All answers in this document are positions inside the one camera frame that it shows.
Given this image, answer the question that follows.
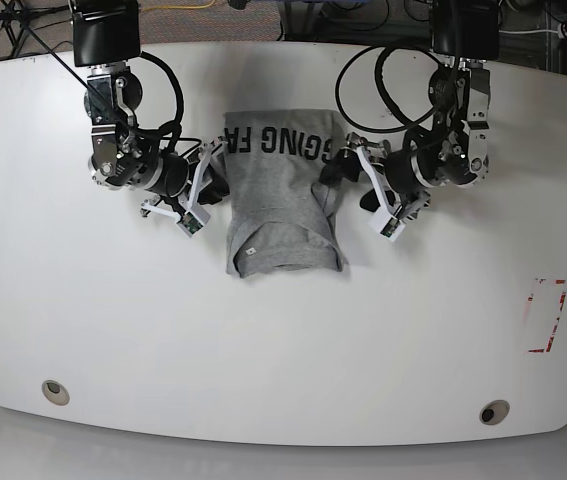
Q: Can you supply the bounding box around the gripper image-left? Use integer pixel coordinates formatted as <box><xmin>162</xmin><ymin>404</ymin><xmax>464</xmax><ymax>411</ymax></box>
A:
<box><xmin>155</xmin><ymin>152</ymin><xmax>230</xmax><ymax>204</ymax></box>

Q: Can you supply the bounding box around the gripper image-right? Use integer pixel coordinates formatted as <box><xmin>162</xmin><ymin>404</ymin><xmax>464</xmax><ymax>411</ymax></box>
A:
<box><xmin>319</xmin><ymin>150</ymin><xmax>421</xmax><ymax>196</ymax></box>

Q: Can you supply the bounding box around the grey T-shirt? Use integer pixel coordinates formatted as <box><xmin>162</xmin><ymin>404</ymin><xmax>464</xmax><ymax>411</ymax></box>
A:
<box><xmin>223</xmin><ymin>109</ymin><xmax>345</xmax><ymax>278</ymax></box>

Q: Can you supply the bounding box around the black robot arm image-left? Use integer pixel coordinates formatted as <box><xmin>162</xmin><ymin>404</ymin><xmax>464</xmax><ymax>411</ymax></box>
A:
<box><xmin>69</xmin><ymin>1</ymin><xmax>231</xmax><ymax>213</ymax></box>

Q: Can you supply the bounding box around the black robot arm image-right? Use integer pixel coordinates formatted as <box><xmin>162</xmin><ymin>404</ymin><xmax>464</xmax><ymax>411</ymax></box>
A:
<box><xmin>368</xmin><ymin>1</ymin><xmax>500</xmax><ymax>202</ymax></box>

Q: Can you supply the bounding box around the red tape rectangle marking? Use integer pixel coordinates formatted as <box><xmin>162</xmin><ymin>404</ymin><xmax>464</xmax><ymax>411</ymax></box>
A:
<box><xmin>523</xmin><ymin>278</ymin><xmax>567</xmax><ymax>354</ymax></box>

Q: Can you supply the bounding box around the black tripod stand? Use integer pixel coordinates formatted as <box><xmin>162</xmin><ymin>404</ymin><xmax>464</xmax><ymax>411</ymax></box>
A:
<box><xmin>0</xmin><ymin>1</ymin><xmax>70</xmax><ymax>58</ymax></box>

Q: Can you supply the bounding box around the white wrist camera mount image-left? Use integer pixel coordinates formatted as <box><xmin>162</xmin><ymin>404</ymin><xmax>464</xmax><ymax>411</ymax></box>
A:
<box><xmin>140</xmin><ymin>137</ymin><xmax>227</xmax><ymax>237</ymax></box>

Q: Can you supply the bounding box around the white wrist camera mount image-right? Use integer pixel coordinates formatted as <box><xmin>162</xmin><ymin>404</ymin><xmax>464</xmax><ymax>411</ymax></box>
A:
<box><xmin>339</xmin><ymin>133</ymin><xmax>430</xmax><ymax>242</ymax></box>

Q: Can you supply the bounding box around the yellow cable on floor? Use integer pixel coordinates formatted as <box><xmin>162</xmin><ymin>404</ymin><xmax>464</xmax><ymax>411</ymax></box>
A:
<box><xmin>150</xmin><ymin>0</ymin><xmax>217</xmax><ymax>14</ymax></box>

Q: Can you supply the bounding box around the white cable on floor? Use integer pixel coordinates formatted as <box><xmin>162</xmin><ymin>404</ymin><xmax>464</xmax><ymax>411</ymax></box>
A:
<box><xmin>498</xmin><ymin>24</ymin><xmax>562</xmax><ymax>37</ymax></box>

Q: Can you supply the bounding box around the left table cable grommet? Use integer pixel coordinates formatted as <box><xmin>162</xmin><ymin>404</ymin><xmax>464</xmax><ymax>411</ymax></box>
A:
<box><xmin>42</xmin><ymin>380</ymin><xmax>70</xmax><ymax>406</ymax></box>

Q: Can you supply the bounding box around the table cable grommet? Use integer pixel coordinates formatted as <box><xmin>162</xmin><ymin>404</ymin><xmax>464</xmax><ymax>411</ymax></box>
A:
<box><xmin>479</xmin><ymin>399</ymin><xmax>510</xmax><ymax>426</ymax></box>
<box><xmin>42</xmin><ymin>380</ymin><xmax>70</xmax><ymax>406</ymax></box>

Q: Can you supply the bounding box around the right table cable grommet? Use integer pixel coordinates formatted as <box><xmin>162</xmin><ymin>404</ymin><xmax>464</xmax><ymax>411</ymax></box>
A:
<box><xmin>479</xmin><ymin>399</ymin><xmax>510</xmax><ymax>426</ymax></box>

